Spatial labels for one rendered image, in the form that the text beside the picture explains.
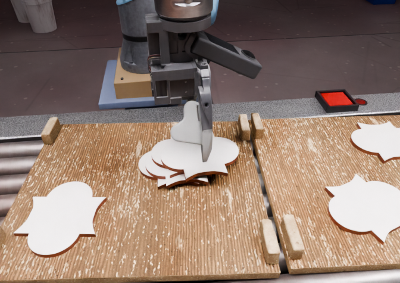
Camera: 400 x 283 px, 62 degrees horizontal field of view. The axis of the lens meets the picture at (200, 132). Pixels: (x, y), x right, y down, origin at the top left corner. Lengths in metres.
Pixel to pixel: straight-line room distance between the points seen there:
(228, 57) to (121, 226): 0.30
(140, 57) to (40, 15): 3.16
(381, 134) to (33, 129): 0.73
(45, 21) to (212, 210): 3.68
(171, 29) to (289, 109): 0.46
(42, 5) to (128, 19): 3.13
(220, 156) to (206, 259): 0.18
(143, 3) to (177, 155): 0.45
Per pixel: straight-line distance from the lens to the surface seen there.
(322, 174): 0.64
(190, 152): 0.59
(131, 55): 0.97
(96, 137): 0.71
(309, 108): 0.85
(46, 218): 0.58
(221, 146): 0.61
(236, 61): 0.49
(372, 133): 0.76
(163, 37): 0.45
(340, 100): 0.87
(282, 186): 0.60
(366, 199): 0.61
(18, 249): 0.57
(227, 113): 0.79
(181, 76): 0.46
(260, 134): 0.68
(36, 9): 4.04
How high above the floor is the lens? 1.36
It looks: 38 degrees down
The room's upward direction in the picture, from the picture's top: straight up
